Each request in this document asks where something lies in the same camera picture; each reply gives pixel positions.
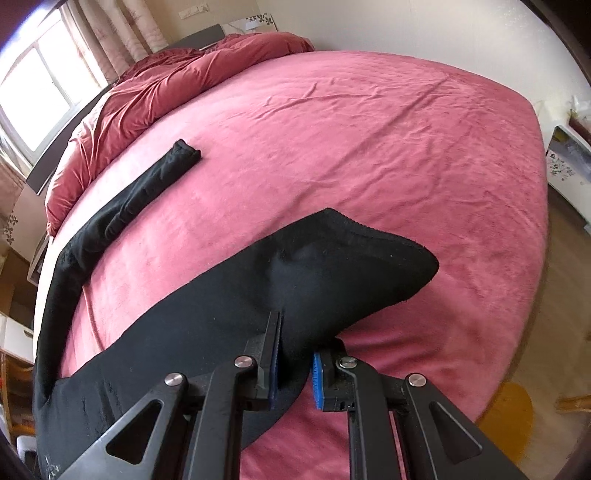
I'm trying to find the black pants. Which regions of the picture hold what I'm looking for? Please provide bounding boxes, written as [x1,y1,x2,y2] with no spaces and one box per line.
[33,141,439,479]

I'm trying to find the yellow floor mat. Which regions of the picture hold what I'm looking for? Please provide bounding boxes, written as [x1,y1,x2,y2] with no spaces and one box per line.
[477,382,534,464]

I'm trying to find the wooden desk with drawers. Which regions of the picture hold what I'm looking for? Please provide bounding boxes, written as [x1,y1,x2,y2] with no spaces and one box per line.
[1,252,36,442]

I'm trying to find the pink bed sheet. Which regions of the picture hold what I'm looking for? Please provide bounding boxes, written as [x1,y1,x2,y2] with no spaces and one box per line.
[34,49,550,480]

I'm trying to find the white nightstand right side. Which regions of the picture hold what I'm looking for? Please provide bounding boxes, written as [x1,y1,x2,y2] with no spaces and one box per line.
[546,124,590,222]

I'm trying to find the red quilt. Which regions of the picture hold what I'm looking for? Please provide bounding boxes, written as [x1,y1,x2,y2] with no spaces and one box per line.
[45,32,315,236]

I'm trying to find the window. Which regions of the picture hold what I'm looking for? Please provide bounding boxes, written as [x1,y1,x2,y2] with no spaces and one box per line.
[1,6,107,165]

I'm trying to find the dark headboard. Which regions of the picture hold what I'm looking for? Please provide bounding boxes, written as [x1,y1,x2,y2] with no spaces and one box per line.
[26,24,225,197]

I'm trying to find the floral curtain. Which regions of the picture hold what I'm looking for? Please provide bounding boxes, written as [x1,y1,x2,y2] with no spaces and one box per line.
[62,0,168,83]

